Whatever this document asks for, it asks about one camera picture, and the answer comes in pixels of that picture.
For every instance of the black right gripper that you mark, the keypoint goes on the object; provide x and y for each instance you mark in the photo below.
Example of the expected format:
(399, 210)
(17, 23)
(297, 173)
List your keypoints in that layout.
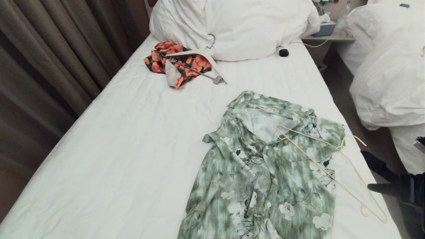
(413, 189)

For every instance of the green floral button shirt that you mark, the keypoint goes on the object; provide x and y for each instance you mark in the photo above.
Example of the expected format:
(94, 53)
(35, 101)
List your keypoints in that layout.
(265, 182)

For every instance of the white plastic hanger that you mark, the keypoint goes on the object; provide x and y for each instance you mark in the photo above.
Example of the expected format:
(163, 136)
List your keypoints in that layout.
(199, 52)

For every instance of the black slipper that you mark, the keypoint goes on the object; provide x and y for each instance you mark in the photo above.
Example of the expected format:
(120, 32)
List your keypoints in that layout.
(375, 162)
(415, 225)

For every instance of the neighbouring bed white sheet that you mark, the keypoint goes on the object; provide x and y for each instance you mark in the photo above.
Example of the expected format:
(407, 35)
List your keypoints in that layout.
(406, 156)

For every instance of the white crumpled duvet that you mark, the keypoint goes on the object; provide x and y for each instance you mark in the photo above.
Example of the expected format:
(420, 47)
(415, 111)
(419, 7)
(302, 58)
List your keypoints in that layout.
(391, 66)

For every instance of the wooden nightstand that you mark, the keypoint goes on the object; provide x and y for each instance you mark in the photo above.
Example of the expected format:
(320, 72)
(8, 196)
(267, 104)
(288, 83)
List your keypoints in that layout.
(332, 39)

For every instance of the small black round object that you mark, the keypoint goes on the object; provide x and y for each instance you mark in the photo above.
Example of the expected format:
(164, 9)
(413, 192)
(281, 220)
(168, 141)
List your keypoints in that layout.
(283, 52)

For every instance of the blue tissue box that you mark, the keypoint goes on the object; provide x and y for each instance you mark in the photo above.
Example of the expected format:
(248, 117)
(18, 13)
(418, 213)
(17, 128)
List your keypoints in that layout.
(323, 30)

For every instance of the small green object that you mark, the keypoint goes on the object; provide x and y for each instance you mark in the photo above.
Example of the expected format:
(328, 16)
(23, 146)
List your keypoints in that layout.
(404, 5)

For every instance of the small green plant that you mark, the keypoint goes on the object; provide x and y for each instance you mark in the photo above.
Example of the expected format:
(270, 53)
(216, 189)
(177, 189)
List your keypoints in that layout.
(323, 3)

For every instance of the white pillow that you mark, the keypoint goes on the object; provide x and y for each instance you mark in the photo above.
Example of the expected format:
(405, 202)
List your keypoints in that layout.
(239, 26)

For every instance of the bed with white sheet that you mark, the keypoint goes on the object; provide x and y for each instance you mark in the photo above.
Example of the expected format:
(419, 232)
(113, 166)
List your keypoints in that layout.
(132, 132)

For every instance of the orange floral garment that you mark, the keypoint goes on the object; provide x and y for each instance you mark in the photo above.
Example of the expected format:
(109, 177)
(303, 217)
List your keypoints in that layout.
(159, 63)

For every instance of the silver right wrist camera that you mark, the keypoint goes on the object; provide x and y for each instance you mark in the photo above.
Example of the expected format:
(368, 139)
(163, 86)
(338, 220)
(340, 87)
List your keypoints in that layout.
(420, 145)

